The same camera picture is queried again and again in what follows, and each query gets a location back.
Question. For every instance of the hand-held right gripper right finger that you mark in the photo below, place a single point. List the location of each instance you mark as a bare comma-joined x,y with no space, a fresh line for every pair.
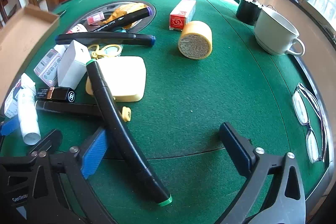
236,150

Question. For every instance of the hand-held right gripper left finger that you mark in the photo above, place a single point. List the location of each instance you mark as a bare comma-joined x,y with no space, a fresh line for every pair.
93,153

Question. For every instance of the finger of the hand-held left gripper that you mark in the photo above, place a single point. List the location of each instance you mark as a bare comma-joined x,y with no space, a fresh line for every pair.
50,141
9,127

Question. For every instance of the white plastic bottle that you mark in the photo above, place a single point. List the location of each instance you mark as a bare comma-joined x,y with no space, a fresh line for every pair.
27,119

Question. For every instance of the blue white medicine box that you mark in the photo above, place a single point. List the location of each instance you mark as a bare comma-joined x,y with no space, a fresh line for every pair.
11,100

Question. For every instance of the black marker yellow cap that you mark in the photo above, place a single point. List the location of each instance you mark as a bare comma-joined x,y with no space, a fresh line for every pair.
65,108

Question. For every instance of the black marker green caps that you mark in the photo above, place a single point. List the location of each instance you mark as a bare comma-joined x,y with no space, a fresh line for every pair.
115,121

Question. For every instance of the black lipstick tube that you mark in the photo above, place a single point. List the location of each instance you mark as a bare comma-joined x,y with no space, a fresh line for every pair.
56,94

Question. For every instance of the pink white medicine box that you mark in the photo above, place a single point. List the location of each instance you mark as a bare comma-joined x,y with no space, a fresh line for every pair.
48,66

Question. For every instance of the pale yellow case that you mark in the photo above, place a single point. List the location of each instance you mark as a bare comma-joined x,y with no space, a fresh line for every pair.
128,77

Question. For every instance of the brown cardboard box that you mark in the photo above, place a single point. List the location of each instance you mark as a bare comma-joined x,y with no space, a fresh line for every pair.
18,37

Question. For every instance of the black marker blue cap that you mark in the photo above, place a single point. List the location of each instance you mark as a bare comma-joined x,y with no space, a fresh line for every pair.
105,39

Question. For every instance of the yellow tape roll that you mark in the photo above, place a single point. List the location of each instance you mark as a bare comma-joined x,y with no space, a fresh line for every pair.
195,40

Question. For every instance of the black marker purple cap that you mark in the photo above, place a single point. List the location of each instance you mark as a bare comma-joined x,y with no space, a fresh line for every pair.
123,18

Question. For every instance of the red white carton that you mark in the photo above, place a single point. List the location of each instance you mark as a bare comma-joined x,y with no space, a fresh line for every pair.
181,15

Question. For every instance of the white bottle red label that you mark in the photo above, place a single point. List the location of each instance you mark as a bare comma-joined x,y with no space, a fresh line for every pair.
78,28

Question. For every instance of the white cup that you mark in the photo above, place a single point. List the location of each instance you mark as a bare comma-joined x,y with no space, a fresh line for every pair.
273,29

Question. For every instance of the clear case red insert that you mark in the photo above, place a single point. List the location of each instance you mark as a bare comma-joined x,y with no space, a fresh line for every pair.
95,18

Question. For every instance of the black cylindrical cup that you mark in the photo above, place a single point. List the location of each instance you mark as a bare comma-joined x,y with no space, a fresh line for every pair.
248,10

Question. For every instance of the yellow snack packet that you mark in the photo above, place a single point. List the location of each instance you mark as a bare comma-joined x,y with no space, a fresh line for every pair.
123,9

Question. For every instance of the clear frame eyeglasses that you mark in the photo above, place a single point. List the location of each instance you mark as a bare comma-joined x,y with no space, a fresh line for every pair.
302,108

